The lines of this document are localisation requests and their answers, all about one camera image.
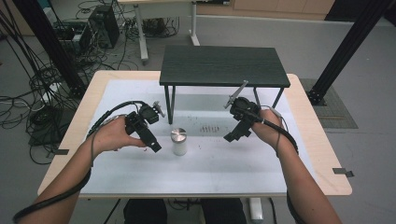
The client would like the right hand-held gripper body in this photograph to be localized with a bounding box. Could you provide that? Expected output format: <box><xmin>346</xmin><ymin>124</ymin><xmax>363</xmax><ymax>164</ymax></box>
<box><xmin>223</xmin><ymin>79</ymin><xmax>262</xmax><ymax>122</ymax></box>

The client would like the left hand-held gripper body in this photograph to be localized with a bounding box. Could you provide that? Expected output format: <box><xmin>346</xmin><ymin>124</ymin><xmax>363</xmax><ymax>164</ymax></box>
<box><xmin>124</xmin><ymin>100</ymin><xmax>166</xmax><ymax>135</ymax></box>

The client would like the person's right hand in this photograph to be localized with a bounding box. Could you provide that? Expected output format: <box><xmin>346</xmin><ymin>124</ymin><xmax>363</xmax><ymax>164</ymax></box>
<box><xmin>249</xmin><ymin>107</ymin><xmax>290</xmax><ymax>151</ymax></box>

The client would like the person's left hand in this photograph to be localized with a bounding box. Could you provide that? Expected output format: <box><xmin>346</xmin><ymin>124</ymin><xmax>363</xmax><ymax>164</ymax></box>
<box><xmin>92</xmin><ymin>114</ymin><xmax>148</xmax><ymax>154</ymax></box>

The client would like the white jar with metal lid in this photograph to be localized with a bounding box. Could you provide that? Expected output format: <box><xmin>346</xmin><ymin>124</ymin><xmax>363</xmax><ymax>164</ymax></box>
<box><xmin>170</xmin><ymin>127</ymin><xmax>189</xmax><ymax>157</ymax></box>

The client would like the small black wooden shelf table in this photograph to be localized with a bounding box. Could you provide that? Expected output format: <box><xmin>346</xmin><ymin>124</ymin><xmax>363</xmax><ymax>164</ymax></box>
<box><xmin>159</xmin><ymin>45</ymin><xmax>291</xmax><ymax>126</ymax></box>

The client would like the white table mat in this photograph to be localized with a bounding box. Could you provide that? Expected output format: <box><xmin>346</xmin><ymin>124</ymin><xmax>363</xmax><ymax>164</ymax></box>
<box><xmin>80</xmin><ymin>78</ymin><xmax>316</xmax><ymax>196</ymax></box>

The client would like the person's left leg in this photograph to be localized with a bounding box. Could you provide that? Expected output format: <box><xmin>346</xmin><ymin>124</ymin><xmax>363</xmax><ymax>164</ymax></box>
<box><xmin>122</xmin><ymin>198</ymin><xmax>168</xmax><ymax>224</ymax></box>

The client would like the person's leg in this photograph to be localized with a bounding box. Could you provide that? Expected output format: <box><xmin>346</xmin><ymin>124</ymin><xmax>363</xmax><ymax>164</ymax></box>
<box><xmin>122</xmin><ymin>198</ymin><xmax>168</xmax><ymax>224</ymax></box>
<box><xmin>200</xmin><ymin>198</ymin><xmax>248</xmax><ymax>224</ymax></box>

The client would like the white table foot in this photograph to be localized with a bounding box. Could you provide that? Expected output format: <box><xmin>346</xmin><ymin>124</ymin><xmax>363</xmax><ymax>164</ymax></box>
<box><xmin>248</xmin><ymin>197</ymin><xmax>264</xmax><ymax>224</ymax></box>

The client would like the white desk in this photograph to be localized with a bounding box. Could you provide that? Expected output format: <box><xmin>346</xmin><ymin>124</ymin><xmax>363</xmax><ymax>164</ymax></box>
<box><xmin>117</xmin><ymin>0</ymin><xmax>202</xmax><ymax>63</ymax></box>

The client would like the person's right leg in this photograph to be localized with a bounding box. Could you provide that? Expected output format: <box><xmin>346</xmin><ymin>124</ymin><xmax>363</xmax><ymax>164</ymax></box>
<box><xmin>200</xmin><ymin>198</ymin><xmax>248</xmax><ymax>224</ymax></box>

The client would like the green cutting mat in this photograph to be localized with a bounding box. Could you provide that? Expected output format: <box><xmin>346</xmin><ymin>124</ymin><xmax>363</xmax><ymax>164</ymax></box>
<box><xmin>300</xmin><ymin>77</ymin><xmax>360</xmax><ymax>130</ymax></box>

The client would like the white power strip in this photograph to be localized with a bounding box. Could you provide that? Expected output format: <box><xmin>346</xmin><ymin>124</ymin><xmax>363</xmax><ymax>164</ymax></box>
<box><xmin>41</xmin><ymin>81</ymin><xmax>64</xmax><ymax>104</ymax></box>

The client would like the black computer tower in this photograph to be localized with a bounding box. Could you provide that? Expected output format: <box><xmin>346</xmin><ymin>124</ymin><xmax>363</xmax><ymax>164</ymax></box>
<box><xmin>87</xmin><ymin>4</ymin><xmax>121</xmax><ymax>49</ymax></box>

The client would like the wooden cabinet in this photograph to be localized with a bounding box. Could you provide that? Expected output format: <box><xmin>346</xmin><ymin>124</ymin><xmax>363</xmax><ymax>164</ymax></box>
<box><xmin>196</xmin><ymin>0</ymin><xmax>336</xmax><ymax>21</ymax></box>

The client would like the black equipment box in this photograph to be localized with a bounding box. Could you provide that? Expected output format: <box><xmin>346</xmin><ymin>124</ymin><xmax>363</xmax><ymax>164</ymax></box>
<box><xmin>51</xmin><ymin>20</ymin><xmax>92</xmax><ymax>53</ymax></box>

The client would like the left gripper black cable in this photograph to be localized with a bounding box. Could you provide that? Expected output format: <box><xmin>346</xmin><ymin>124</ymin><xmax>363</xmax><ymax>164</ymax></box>
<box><xmin>12</xmin><ymin>100</ymin><xmax>149</xmax><ymax>224</ymax></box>

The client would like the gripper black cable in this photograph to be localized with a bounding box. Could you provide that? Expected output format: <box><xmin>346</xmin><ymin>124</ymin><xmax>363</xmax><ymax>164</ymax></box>
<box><xmin>12</xmin><ymin>100</ymin><xmax>149</xmax><ymax>224</ymax></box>
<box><xmin>247</xmin><ymin>113</ymin><xmax>307</xmax><ymax>224</ymax></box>

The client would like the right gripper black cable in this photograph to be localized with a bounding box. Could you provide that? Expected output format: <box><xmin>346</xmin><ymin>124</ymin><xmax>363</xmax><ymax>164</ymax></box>
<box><xmin>247</xmin><ymin>113</ymin><xmax>307</xmax><ymax>224</ymax></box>

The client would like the black metal frame post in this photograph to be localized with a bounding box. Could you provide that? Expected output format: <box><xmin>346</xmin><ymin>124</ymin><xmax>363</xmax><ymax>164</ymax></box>
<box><xmin>11</xmin><ymin>0</ymin><xmax>88</xmax><ymax>98</ymax></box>
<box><xmin>305</xmin><ymin>0</ymin><xmax>396</xmax><ymax>106</ymax></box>

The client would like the tangle of black floor cables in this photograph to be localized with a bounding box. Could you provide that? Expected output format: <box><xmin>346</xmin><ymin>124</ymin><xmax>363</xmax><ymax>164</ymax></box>
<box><xmin>0</xmin><ymin>6</ymin><xmax>82</xmax><ymax>166</ymax></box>

